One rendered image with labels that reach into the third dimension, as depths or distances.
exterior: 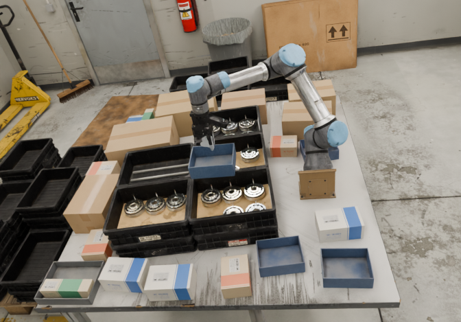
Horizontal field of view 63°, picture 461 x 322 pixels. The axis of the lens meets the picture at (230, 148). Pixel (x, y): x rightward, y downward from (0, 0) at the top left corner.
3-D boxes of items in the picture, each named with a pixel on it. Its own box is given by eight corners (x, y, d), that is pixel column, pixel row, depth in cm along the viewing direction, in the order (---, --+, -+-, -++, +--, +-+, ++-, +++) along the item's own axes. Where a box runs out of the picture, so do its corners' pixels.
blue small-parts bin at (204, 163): (236, 154, 179) (234, 142, 175) (234, 176, 168) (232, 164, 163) (195, 157, 182) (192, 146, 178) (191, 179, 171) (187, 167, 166)
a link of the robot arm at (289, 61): (336, 141, 193) (282, 48, 188) (355, 137, 179) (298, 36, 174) (320, 153, 189) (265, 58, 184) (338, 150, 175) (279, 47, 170)
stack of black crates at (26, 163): (44, 179, 342) (20, 140, 315) (75, 177, 338) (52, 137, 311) (22, 213, 311) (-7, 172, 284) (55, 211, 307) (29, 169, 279)
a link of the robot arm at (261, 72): (274, 57, 199) (192, 84, 180) (285, 49, 189) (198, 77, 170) (282, 77, 199) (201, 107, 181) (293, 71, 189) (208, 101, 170)
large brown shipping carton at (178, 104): (217, 108, 285) (213, 85, 272) (219, 131, 261) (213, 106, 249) (166, 117, 287) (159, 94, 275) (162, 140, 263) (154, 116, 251)
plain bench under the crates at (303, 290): (337, 167, 315) (339, 95, 273) (385, 376, 191) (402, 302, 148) (155, 180, 340) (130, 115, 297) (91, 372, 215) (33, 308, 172)
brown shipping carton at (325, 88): (331, 99, 271) (331, 79, 261) (335, 115, 254) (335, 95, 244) (288, 103, 275) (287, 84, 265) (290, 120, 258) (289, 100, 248)
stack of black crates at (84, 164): (85, 176, 336) (69, 146, 316) (116, 174, 332) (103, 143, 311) (66, 210, 305) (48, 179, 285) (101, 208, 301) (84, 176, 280)
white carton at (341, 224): (356, 218, 184) (357, 206, 178) (363, 238, 174) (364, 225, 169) (315, 223, 185) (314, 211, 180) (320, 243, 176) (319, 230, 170)
